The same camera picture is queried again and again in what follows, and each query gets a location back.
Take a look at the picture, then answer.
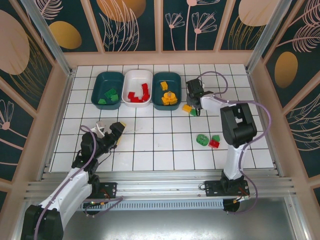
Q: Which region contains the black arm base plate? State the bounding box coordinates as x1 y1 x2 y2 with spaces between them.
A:
204 179 251 198
92 181 118 200

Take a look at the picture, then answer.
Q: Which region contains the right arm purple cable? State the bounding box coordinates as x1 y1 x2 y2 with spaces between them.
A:
198 71 273 216

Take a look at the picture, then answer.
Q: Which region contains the grey slotted cable duct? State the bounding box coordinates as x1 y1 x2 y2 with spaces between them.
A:
79 201 225 211

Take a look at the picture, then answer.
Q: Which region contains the aluminium mounting rail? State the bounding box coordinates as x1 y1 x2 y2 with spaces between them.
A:
24 171 297 201

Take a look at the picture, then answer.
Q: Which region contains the white plastic bin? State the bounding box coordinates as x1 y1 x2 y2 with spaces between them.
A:
121 69 154 108

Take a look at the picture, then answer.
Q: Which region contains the green lego face piece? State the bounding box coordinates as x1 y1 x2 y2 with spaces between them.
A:
195 134 209 146

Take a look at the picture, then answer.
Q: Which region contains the metal sheet shelf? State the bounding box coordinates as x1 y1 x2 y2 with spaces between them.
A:
14 197 308 240

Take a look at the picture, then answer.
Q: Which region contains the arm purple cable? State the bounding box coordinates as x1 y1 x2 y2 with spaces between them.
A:
198 71 273 216
33 124 100 240

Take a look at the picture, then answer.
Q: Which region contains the aluminium frame post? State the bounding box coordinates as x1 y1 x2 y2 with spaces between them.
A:
245 0 301 74
21 0 76 77

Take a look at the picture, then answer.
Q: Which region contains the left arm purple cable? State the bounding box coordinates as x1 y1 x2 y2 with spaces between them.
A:
33 124 100 240

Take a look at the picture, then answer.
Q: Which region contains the teal plastic bin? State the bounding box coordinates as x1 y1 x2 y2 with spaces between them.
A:
151 72 182 111
91 71 125 111

